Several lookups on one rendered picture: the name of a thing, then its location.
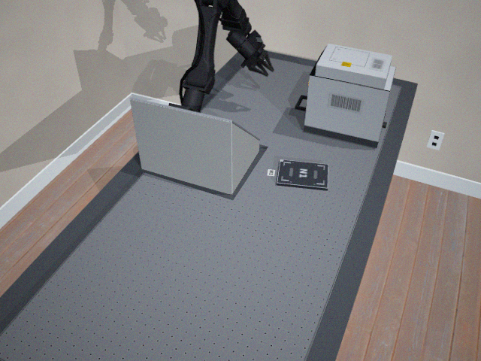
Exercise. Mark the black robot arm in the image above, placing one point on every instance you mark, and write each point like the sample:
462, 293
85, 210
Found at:
200, 80

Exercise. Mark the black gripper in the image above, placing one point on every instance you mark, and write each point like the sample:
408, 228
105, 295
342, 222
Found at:
255, 58

